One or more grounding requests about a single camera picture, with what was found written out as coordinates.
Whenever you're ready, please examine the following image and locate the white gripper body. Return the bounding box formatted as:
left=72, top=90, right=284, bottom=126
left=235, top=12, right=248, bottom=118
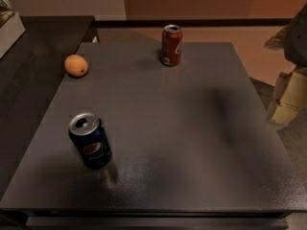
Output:
left=265, top=4, right=307, bottom=68

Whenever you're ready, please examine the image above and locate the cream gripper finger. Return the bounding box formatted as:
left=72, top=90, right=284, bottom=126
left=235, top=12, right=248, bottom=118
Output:
left=268, top=68, right=307, bottom=127

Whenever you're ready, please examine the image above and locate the red coke can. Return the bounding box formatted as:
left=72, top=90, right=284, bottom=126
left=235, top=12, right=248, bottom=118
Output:
left=161, top=24, right=183, bottom=66

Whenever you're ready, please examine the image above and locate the blue pepsi can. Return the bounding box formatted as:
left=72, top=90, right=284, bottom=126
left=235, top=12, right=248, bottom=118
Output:
left=68, top=112, right=112, bottom=170

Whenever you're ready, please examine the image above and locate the orange fruit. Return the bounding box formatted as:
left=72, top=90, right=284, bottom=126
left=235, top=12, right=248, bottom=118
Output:
left=64, top=55, right=88, bottom=78

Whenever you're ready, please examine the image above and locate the dark side counter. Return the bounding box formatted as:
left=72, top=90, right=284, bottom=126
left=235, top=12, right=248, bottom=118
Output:
left=0, top=15, right=94, bottom=198

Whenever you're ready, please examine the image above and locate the white box on counter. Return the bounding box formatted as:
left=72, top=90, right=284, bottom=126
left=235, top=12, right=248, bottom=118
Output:
left=0, top=13, right=25, bottom=58

